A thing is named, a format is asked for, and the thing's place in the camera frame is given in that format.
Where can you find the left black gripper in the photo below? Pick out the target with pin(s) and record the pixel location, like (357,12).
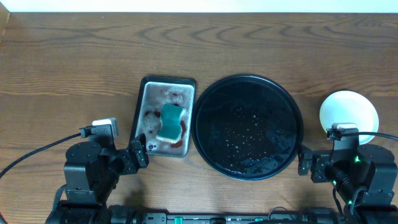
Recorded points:
(129,159)

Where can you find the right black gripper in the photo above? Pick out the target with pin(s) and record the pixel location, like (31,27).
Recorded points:
(323,157)

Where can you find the green yellow sponge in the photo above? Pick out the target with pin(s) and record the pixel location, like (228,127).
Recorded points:
(170,117)

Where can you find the light blue plate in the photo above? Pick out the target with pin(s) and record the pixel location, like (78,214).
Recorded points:
(349,107)

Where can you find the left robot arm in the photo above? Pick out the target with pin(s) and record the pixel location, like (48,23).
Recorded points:
(92,171)

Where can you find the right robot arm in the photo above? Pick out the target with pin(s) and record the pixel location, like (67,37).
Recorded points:
(363,177)

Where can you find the rectangular metal baking tray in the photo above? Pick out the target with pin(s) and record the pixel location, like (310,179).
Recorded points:
(154,93)

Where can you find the round black tray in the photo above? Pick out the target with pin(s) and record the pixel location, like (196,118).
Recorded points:
(247,127)

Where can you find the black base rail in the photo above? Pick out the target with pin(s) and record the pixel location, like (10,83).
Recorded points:
(217,218)

